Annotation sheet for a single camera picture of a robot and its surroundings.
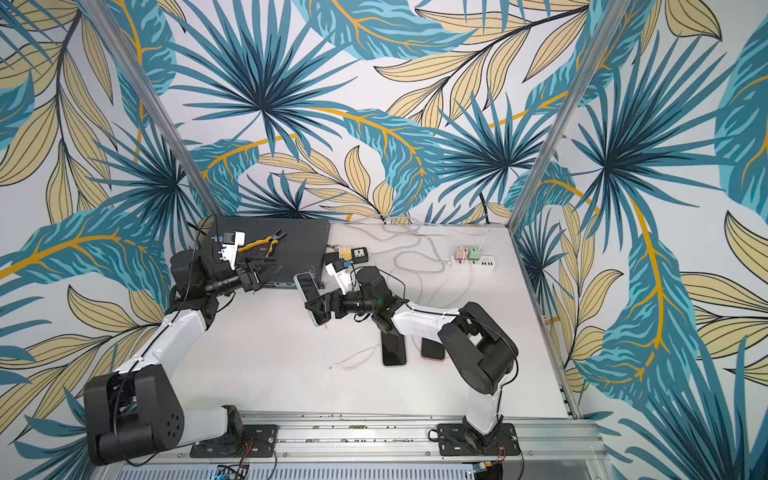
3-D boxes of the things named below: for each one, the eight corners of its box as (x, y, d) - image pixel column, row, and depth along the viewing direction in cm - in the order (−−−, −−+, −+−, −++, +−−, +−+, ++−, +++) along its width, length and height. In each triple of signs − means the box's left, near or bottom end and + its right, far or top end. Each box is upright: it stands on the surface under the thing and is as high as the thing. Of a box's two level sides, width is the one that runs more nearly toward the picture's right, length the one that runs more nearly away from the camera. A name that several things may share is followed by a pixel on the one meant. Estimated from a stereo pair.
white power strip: (451, 271, 108) (453, 266, 106) (450, 260, 112) (451, 255, 109) (495, 271, 109) (498, 266, 106) (492, 260, 112) (495, 255, 109)
